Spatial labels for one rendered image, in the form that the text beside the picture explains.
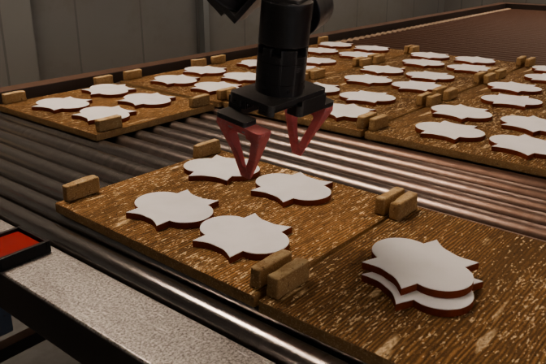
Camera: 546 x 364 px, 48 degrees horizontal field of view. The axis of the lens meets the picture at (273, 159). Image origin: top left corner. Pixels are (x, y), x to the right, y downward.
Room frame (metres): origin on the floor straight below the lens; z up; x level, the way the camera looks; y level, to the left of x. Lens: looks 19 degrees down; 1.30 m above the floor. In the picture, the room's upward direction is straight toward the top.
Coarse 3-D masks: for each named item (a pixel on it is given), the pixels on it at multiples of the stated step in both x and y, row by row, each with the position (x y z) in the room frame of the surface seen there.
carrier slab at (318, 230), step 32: (128, 192) 0.90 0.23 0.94; (192, 192) 0.90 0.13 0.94; (224, 192) 0.90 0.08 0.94; (352, 192) 0.90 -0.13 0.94; (96, 224) 0.79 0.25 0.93; (128, 224) 0.78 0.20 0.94; (288, 224) 0.78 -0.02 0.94; (320, 224) 0.78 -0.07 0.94; (352, 224) 0.78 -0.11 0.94; (160, 256) 0.70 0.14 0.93; (192, 256) 0.69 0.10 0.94; (320, 256) 0.69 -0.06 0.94; (224, 288) 0.62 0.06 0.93; (256, 288) 0.61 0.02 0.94
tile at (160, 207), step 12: (156, 192) 0.88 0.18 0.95; (168, 192) 0.88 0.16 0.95; (180, 192) 0.88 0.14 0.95; (144, 204) 0.83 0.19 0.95; (156, 204) 0.83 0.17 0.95; (168, 204) 0.83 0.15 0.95; (180, 204) 0.83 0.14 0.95; (192, 204) 0.83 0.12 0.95; (204, 204) 0.83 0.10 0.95; (216, 204) 0.84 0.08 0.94; (132, 216) 0.80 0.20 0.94; (144, 216) 0.79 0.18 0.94; (156, 216) 0.79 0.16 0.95; (168, 216) 0.79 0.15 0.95; (180, 216) 0.79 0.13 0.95; (192, 216) 0.79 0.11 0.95; (204, 216) 0.79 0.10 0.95; (156, 228) 0.76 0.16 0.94
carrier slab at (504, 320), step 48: (480, 240) 0.73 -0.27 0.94; (528, 240) 0.73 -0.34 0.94; (336, 288) 0.61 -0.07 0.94; (480, 288) 0.61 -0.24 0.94; (528, 288) 0.61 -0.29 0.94; (336, 336) 0.52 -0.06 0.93; (384, 336) 0.52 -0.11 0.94; (432, 336) 0.52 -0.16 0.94; (480, 336) 0.52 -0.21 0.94; (528, 336) 0.52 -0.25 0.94
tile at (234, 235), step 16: (208, 224) 0.76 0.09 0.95; (224, 224) 0.76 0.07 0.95; (240, 224) 0.76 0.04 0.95; (256, 224) 0.76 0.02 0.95; (272, 224) 0.76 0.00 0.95; (208, 240) 0.71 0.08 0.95; (224, 240) 0.71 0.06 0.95; (240, 240) 0.71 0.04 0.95; (256, 240) 0.71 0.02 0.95; (272, 240) 0.71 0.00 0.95; (288, 240) 0.71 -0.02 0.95; (224, 256) 0.69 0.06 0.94; (240, 256) 0.68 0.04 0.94; (256, 256) 0.68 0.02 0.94
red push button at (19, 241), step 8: (16, 232) 0.77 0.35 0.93; (0, 240) 0.74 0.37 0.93; (8, 240) 0.74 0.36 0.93; (16, 240) 0.74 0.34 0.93; (24, 240) 0.74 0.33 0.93; (32, 240) 0.74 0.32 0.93; (0, 248) 0.72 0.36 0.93; (8, 248) 0.72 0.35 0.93; (16, 248) 0.72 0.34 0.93; (0, 256) 0.70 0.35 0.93
